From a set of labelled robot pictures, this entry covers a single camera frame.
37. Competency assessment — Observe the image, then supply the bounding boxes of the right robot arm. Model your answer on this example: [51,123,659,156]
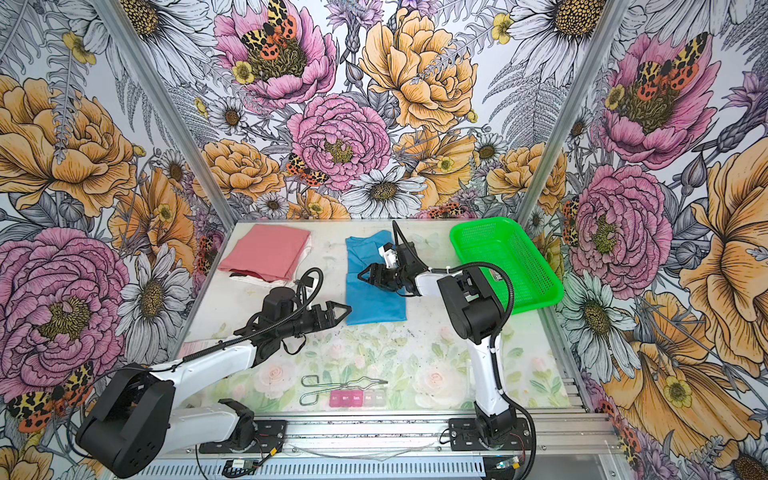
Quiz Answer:
[357,243,521,446]

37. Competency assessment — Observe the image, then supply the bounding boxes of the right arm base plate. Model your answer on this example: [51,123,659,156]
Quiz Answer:
[448,417,534,452]

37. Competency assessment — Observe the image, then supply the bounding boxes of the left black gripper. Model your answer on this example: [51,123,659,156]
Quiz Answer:
[278,301,351,338]

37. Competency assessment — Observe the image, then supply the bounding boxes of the folded pink t-shirt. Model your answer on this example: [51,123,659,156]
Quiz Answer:
[218,224,310,282]

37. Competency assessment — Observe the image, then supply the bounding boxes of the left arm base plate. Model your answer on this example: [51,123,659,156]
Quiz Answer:
[198,419,288,454]

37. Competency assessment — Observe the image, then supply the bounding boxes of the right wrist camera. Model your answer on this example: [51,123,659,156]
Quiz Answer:
[378,243,399,270]

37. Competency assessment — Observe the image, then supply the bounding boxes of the green plastic basket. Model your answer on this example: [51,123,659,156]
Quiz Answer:
[450,217,564,315]

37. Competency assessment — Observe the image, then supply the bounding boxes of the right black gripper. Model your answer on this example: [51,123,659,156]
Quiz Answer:
[359,261,409,293]

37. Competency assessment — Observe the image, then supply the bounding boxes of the blue t-shirt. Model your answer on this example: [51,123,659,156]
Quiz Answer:
[345,230,406,326]

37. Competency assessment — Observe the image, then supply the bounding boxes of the red white small box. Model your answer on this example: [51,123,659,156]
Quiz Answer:
[177,339,216,359]

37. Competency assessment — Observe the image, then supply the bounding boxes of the metal tongs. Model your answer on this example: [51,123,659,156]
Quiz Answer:
[299,375,389,406]

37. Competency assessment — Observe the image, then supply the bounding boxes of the left black cable conduit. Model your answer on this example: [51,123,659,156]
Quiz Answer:
[179,266,325,364]

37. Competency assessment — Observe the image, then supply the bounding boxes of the aluminium front rail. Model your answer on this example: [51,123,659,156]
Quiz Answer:
[158,408,622,460]

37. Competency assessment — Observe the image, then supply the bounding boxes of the pink pill organizer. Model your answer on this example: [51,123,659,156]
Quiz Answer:
[329,389,387,408]

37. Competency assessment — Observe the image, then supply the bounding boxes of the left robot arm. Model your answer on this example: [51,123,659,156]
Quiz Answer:
[74,287,352,479]

